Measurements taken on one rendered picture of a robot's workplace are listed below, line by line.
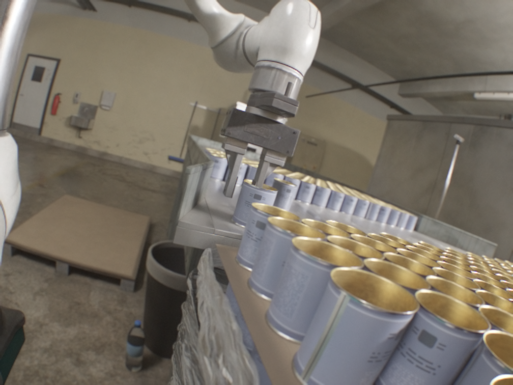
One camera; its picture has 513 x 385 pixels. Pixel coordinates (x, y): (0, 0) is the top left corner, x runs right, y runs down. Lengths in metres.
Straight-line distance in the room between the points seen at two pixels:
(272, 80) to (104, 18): 7.37
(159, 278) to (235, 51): 1.05
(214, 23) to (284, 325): 0.54
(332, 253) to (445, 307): 0.12
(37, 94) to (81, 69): 1.36
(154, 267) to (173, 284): 0.12
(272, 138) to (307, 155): 6.73
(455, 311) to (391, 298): 0.07
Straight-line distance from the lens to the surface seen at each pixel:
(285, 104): 0.42
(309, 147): 7.21
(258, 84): 0.48
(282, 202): 0.73
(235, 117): 0.47
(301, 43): 0.50
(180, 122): 6.86
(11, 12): 0.57
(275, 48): 0.49
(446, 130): 3.67
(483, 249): 1.67
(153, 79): 7.00
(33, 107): 7.93
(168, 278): 1.30
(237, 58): 0.60
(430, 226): 1.57
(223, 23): 0.61
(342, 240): 0.34
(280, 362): 0.22
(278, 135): 0.49
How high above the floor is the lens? 1.22
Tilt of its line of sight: 9 degrees down
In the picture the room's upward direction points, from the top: 17 degrees clockwise
